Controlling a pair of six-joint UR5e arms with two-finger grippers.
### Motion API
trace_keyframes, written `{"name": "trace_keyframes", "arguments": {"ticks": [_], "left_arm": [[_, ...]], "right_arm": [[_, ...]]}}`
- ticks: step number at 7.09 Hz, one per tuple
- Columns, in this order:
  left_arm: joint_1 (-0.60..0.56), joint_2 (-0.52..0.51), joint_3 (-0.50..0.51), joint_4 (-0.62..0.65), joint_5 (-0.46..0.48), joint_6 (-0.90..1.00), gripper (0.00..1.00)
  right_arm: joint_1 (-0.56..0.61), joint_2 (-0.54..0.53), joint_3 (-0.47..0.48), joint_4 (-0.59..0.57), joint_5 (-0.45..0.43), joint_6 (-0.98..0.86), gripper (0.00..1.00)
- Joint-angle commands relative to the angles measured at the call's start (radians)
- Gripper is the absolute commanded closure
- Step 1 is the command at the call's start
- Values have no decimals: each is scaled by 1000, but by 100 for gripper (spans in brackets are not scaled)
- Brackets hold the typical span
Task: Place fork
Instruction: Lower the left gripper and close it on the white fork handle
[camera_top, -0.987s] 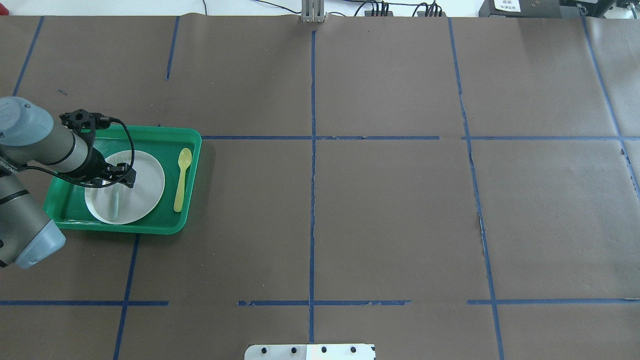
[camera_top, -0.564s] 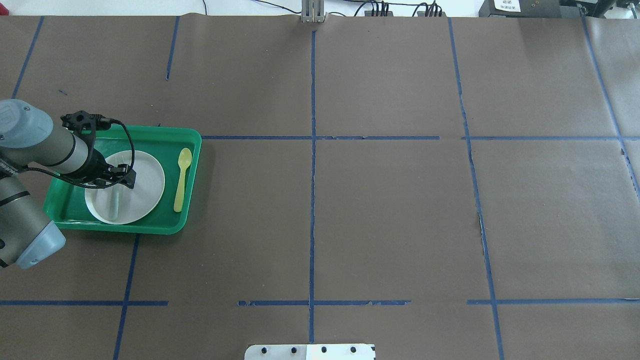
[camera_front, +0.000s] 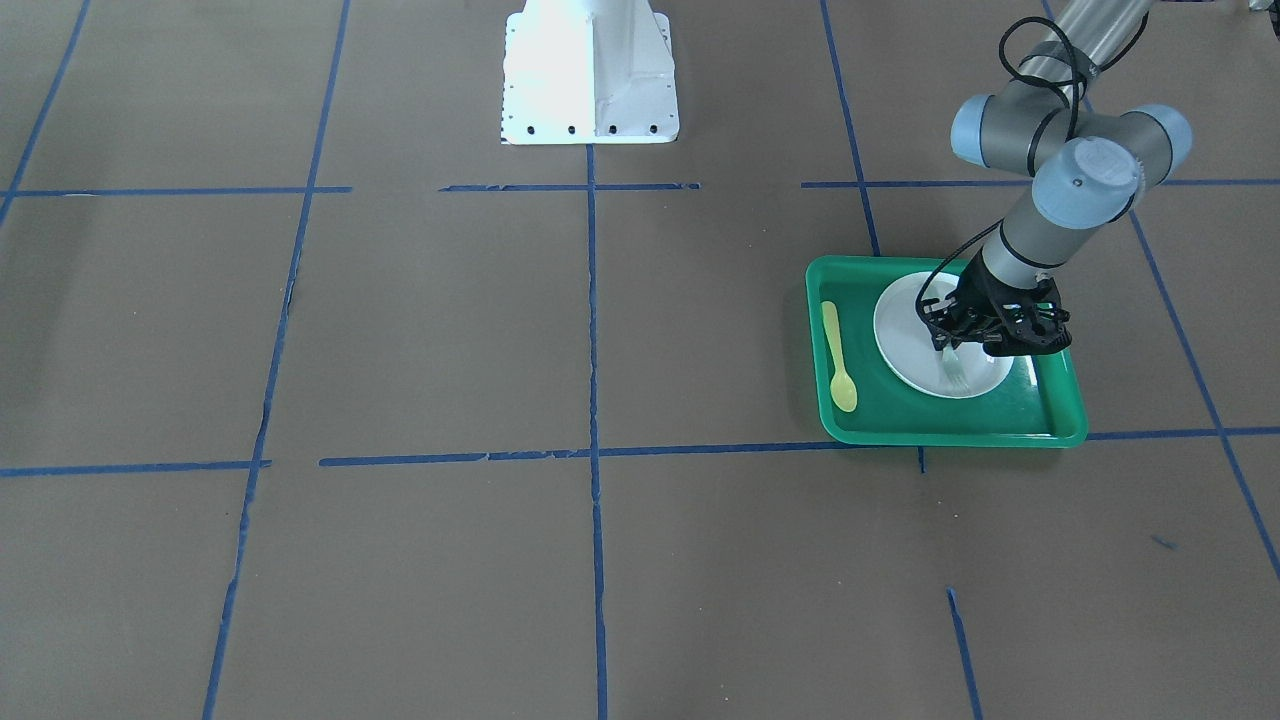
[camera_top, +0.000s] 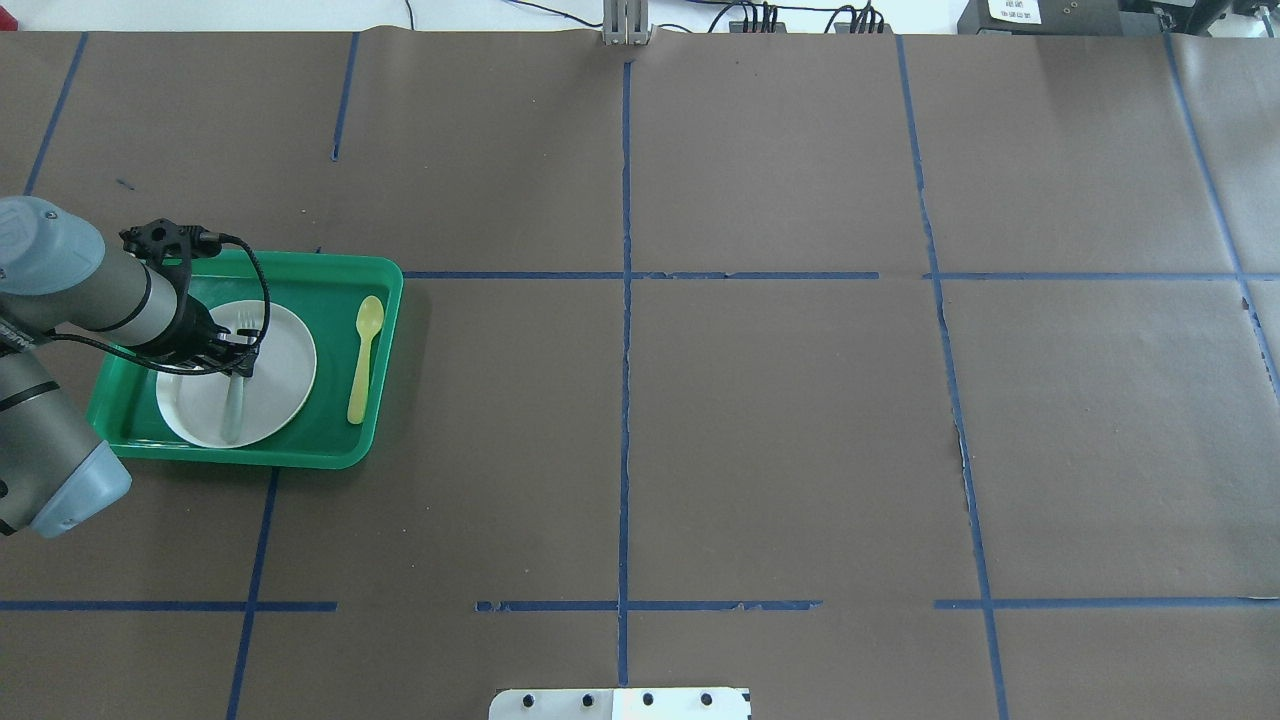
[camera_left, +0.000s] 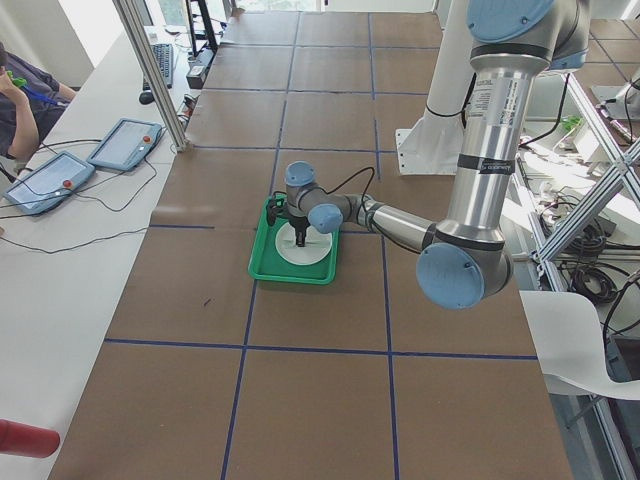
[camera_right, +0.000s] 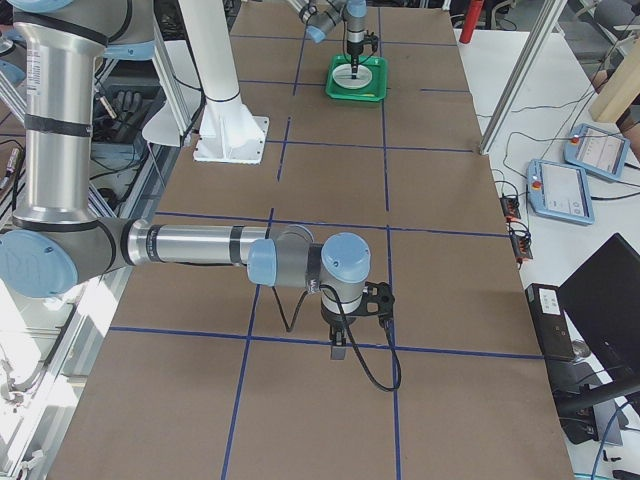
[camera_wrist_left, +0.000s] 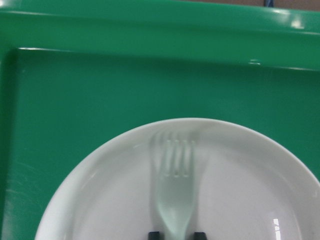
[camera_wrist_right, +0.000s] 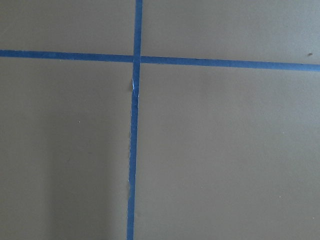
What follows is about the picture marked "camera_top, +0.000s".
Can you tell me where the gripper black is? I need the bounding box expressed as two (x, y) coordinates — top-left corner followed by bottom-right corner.
(160, 296), (260, 379)

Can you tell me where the pale green plastic fork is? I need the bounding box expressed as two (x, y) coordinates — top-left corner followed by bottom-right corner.
(220, 309), (262, 445)

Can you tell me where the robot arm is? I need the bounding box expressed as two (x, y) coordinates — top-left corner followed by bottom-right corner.
(1, 195), (273, 539)

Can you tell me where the white round plate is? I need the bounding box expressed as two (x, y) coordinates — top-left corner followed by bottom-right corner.
(155, 304), (317, 448)

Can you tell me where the green plastic tray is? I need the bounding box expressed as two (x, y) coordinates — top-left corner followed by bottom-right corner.
(87, 249), (404, 470)

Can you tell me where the yellow plastic spoon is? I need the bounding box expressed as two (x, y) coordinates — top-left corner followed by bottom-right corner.
(346, 295), (385, 425)

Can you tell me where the black box device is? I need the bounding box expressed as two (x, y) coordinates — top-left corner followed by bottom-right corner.
(956, 1), (1123, 36)

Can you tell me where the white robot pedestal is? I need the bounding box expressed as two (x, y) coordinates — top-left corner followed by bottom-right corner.
(488, 685), (753, 719)

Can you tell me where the aluminium frame post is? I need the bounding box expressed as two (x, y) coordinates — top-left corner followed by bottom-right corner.
(600, 0), (654, 46)

